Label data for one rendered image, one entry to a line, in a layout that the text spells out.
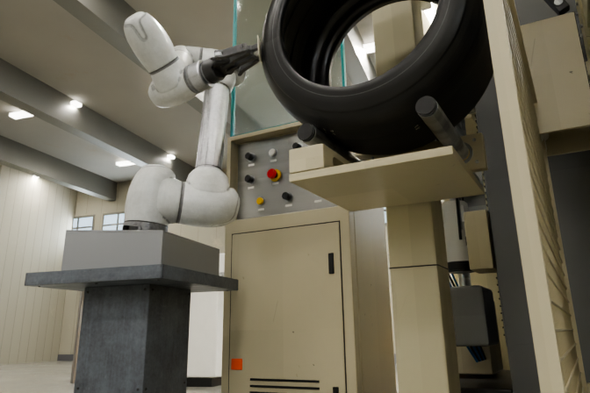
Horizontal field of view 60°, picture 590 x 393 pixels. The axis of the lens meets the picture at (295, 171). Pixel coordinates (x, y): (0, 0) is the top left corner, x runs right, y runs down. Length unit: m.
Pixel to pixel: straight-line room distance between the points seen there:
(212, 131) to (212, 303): 3.23
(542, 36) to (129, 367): 1.47
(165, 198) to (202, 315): 3.34
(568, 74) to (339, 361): 1.12
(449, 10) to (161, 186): 1.13
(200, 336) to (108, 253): 3.47
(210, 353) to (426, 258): 3.83
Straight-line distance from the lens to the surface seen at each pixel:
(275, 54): 1.31
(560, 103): 1.38
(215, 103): 2.06
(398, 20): 1.67
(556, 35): 1.45
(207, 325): 5.07
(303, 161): 1.16
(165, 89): 1.61
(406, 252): 1.42
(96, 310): 1.80
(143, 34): 1.59
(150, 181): 1.84
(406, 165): 1.09
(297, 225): 1.94
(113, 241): 1.69
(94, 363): 1.79
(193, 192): 1.85
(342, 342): 1.83
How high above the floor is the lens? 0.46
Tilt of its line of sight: 18 degrees up
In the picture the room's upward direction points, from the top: 1 degrees counter-clockwise
